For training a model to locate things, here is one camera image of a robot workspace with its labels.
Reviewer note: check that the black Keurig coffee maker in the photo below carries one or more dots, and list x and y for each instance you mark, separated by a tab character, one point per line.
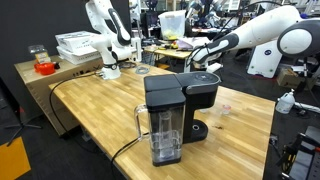
200	95

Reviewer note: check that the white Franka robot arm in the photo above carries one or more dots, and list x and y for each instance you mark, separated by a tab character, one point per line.
266	30

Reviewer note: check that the clear water reservoir black lid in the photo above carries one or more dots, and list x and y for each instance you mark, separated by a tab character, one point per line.
166	100

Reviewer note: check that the light wooden background desk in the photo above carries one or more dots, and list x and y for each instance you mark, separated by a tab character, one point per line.
176	54

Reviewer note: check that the pale crumpled cloth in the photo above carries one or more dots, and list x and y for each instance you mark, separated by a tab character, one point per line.
188	42

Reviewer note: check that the clear storage bin white lid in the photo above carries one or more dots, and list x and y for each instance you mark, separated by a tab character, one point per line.
172	25

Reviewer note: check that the small clear bottle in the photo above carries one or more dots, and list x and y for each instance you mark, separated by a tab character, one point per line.
226	109

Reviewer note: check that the white flat box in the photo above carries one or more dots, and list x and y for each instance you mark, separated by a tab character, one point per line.
75	40
78	56

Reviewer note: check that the white panel blue logo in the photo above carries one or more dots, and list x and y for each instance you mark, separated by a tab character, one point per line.
265	61

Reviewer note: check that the red plastic bowl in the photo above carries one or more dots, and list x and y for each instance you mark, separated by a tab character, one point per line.
45	68

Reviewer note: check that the large cardboard box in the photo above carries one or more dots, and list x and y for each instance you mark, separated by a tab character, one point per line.
36	90

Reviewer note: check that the white plastic jug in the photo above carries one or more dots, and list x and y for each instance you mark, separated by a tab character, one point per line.
285	103

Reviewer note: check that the small clear plastic container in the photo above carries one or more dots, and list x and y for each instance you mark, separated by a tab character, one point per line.
40	53

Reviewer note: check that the small brown cardboard box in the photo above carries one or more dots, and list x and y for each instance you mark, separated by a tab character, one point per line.
290	78

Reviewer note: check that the black tripod stand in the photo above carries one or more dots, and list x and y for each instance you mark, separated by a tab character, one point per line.
21	125

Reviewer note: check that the black metal cart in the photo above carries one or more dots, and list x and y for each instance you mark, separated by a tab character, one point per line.
305	160

